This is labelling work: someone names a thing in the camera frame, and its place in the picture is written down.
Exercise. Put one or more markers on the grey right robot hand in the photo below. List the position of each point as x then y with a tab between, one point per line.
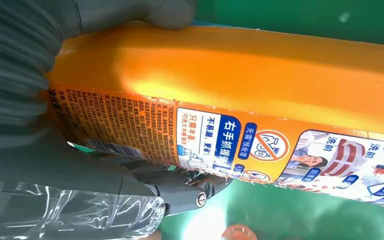
62	165

